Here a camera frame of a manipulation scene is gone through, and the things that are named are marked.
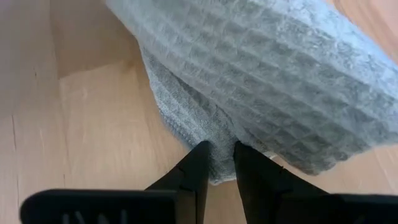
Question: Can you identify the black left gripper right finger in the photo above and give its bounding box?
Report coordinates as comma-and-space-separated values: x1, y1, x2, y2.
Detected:
233, 141, 398, 224

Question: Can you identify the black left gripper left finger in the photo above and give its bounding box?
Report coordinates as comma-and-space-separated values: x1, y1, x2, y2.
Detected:
19, 140, 213, 224

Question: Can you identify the grey waffle microfiber towel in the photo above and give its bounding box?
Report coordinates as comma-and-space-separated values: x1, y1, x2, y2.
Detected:
104, 0, 398, 186

